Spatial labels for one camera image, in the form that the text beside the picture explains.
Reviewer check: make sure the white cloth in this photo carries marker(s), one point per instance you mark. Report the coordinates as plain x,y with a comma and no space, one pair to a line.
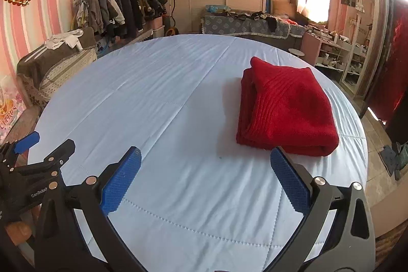
68,40

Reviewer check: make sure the garment steamer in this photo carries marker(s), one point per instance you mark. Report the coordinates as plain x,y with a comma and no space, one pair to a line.
170,31

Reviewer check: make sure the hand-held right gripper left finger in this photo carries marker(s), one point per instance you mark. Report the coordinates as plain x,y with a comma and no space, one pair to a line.
122,182

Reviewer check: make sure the pile of clothes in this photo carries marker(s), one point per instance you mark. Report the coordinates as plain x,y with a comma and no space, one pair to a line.
255,17

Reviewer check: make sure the white storage box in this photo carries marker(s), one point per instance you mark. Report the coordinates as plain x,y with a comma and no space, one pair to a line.
158,32

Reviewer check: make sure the dotted lace furniture cover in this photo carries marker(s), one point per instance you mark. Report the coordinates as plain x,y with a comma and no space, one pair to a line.
63,76

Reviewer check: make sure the pink printed board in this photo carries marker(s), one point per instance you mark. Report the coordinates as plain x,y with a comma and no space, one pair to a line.
8,109

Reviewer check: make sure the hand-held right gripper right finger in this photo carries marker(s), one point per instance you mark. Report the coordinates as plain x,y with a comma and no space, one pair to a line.
290,179

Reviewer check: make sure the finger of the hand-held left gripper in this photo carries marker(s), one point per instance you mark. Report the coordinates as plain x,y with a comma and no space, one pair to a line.
62,152
27,143

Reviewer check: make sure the white round stool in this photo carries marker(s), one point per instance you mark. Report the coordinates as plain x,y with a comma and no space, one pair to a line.
296,51

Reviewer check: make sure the red knitted sweater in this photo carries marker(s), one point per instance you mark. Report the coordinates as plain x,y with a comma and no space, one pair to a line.
287,106

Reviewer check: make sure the row of hanging dark jackets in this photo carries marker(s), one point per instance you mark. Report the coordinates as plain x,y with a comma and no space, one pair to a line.
127,7

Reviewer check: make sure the dark red hanging cloth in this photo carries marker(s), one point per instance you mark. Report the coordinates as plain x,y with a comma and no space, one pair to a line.
392,68

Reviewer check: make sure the white shelf unit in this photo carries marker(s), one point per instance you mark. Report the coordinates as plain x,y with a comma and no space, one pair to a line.
338,52

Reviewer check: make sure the sofa with blue patterned cover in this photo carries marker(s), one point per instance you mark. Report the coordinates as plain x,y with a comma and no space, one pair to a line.
229,25

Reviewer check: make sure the grey slipper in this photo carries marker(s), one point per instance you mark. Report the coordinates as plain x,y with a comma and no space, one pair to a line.
402,163
388,160

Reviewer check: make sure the light blue bed sheet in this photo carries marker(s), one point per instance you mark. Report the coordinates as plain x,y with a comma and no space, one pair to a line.
143,93

